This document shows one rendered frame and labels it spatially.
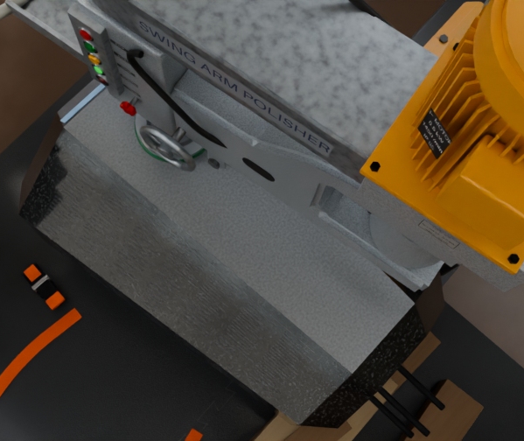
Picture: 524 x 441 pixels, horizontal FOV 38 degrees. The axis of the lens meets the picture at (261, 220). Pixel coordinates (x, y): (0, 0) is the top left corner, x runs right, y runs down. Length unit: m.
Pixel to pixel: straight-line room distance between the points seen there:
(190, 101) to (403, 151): 0.54
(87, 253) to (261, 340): 0.58
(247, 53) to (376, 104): 0.22
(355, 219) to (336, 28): 0.50
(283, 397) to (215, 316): 0.29
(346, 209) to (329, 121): 0.46
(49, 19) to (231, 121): 0.69
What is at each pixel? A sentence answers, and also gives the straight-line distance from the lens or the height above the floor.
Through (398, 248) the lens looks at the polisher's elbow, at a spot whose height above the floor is 1.40.
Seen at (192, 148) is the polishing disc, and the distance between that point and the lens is 2.08.
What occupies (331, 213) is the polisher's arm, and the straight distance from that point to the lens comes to 1.66.
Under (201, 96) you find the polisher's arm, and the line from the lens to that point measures 1.57.
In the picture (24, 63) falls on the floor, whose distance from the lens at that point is 3.30.
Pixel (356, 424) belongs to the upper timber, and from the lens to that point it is 2.68.
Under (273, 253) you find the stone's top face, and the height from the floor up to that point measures 0.87.
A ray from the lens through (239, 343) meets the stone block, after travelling 2.14.
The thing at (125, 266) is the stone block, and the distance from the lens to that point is 2.23.
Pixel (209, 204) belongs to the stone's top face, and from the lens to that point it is 2.08.
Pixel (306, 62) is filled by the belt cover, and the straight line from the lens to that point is 1.27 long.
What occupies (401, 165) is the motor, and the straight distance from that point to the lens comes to 1.21.
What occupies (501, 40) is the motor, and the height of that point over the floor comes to 2.13.
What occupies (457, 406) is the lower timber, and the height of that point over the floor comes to 0.11.
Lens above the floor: 2.87
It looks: 75 degrees down
